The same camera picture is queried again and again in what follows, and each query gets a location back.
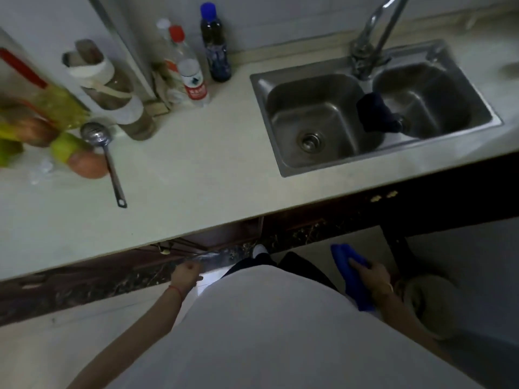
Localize person's right hand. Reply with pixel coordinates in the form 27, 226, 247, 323
350, 257, 393, 298

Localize person's left hand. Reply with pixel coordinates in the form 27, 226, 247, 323
170, 261, 204, 298

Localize blue cleaning cloth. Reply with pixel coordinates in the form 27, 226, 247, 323
330, 244, 375, 312

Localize person's right forearm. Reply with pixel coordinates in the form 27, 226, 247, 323
373, 285, 455, 365

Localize person's left forearm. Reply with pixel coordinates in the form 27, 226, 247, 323
67, 284, 187, 389

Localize black trousers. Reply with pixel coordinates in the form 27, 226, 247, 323
222, 252, 338, 292

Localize beige waste bin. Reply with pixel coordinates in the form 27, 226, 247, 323
395, 274, 463, 341

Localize white shirt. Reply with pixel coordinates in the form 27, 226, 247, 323
107, 265, 483, 389

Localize dark wooden base cabinet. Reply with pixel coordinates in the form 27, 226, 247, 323
0, 154, 519, 326

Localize metal sink drain strainer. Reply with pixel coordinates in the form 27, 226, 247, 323
299, 133, 325, 153

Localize dark blue rag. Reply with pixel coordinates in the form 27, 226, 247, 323
356, 92, 406, 134

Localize orange-red apple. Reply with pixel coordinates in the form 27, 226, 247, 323
68, 152, 109, 179

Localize stainless steel double sink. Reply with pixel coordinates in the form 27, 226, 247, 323
250, 39, 503, 177

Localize short brown jar white lid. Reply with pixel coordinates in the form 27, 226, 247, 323
115, 94, 157, 141

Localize metal skimmer ladle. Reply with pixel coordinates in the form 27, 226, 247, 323
80, 122, 128, 209

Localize green pear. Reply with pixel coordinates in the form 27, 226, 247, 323
51, 133, 88, 163
0, 139, 24, 166

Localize clear bottle with red cap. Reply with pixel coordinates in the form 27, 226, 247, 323
169, 25, 211, 108

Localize red apple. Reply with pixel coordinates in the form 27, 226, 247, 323
18, 117, 59, 148

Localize yellow-green plastic bag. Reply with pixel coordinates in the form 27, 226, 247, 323
24, 85, 91, 130

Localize tall brown jar white band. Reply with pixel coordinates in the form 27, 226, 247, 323
62, 39, 134, 112

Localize dark bottle with blue cap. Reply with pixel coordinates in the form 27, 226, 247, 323
200, 2, 232, 82

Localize chrome faucet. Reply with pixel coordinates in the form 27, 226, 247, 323
350, 0, 410, 81

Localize clear bottle with white cap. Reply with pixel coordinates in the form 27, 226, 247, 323
154, 18, 183, 77

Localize white box with red stripe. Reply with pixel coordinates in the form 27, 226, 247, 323
0, 28, 53, 102

